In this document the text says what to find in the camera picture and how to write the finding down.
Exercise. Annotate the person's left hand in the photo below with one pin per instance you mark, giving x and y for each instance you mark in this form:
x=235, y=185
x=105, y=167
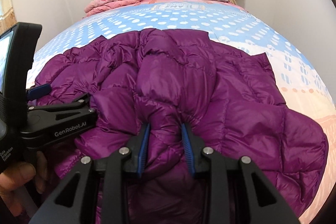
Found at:
x=15, y=182

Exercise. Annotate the purple hooded puffer jacket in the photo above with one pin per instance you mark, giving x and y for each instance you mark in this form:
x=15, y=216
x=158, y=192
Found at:
x=210, y=98

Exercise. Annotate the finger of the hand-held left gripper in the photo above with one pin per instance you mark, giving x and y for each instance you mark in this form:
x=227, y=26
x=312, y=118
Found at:
x=65, y=102
x=39, y=90

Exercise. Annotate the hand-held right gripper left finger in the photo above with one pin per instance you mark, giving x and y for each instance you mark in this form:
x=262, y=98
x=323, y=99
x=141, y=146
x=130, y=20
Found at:
x=143, y=150

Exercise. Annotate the bed with dotted sheet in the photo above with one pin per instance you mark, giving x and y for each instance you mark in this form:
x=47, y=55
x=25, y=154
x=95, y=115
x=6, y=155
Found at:
x=199, y=16

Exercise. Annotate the wide yellow window curtain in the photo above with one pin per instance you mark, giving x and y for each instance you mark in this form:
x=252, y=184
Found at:
x=5, y=8

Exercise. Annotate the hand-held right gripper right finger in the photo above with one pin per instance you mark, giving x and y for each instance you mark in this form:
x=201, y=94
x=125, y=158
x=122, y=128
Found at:
x=187, y=148

